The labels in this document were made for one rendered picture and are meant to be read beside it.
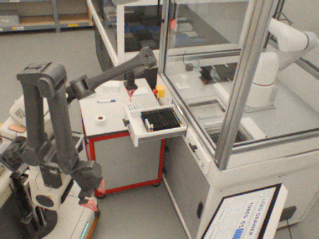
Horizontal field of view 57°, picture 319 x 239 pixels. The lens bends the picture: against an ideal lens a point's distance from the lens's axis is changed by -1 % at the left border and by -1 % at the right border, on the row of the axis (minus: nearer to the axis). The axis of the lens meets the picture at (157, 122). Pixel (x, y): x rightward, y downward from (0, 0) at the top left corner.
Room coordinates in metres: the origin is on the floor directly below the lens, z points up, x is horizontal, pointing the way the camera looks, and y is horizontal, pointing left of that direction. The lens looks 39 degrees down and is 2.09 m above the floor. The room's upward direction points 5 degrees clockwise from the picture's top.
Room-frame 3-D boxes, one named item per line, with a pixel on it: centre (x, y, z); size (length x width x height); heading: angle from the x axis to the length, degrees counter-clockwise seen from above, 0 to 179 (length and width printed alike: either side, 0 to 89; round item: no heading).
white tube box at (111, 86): (2.02, 0.39, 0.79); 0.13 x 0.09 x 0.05; 96
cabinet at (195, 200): (1.69, -0.60, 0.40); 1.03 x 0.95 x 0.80; 21
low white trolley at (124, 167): (1.84, 0.30, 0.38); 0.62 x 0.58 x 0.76; 21
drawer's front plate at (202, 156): (1.27, -0.24, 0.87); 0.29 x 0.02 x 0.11; 21
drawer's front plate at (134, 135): (1.45, 0.17, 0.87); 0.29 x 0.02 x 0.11; 21
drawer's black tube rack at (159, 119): (1.52, -0.02, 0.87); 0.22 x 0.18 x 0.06; 111
